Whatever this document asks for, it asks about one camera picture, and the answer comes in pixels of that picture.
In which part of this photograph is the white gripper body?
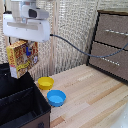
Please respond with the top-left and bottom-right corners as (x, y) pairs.
(2, 13), (52, 43)

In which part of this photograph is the bamboo reed curtain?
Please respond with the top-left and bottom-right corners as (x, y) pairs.
(0, 0), (101, 82)

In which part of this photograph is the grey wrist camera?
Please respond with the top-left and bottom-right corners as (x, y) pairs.
(27, 7), (50, 21)

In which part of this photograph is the long silver drawer handle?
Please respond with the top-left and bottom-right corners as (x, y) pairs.
(96, 55), (121, 67)

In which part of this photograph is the blue bowl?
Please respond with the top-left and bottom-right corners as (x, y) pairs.
(46, 89), (67, 108)

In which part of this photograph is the black fabric storage box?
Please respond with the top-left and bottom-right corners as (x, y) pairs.
(0, 62), (52, 128)

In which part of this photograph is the short silver drawer handle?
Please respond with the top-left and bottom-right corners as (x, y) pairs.
(103, 29), (128, 37)

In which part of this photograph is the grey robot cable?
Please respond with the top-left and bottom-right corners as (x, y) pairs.
(49, 33), (128, 59)

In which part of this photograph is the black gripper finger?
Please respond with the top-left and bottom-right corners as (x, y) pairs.
(25, 42), (38, 57)

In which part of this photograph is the brown dresser with drawers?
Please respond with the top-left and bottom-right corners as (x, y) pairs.
(87, 9), (128, 83)

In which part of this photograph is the yellow bowl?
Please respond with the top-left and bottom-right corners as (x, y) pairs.
(37, 76), (55, 91)

